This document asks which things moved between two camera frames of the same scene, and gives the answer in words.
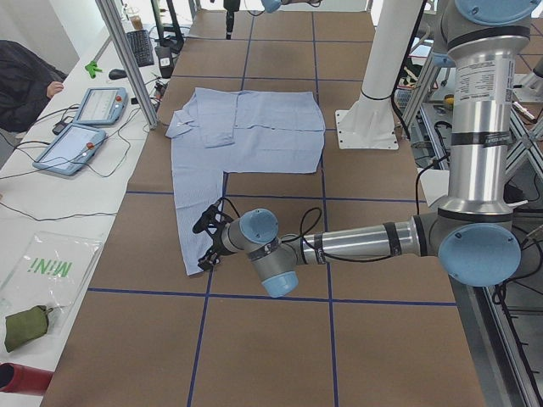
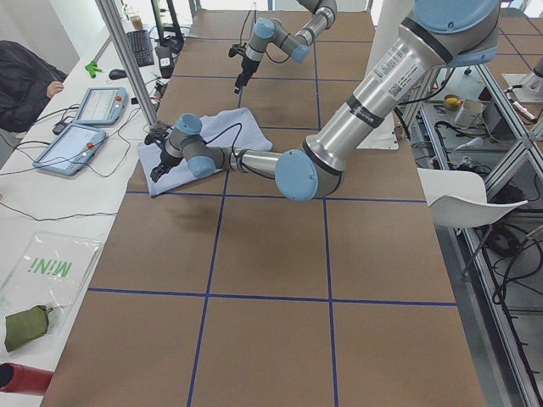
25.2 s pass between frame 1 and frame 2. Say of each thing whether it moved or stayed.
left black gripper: moved
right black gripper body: moved
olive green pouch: stayed
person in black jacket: stayed
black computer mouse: stayed
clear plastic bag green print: stayed
